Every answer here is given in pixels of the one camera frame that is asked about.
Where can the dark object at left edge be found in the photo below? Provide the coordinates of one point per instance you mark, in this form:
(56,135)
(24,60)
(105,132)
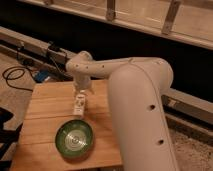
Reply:
(5,135)

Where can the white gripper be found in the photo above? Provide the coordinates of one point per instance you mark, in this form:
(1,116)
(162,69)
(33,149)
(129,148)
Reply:
(82,82)

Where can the green ceramic bowl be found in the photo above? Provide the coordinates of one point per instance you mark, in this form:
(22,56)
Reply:
(74,139)

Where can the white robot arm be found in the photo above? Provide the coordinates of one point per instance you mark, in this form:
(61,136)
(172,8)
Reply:
(134,89)

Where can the blue box on floor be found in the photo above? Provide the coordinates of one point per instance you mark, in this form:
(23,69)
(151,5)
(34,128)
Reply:
(41,76)

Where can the small white bottle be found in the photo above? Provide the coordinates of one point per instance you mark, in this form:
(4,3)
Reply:
(79,104)

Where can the long metal rail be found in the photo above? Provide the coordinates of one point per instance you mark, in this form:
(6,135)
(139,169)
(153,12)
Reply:
(30,45)

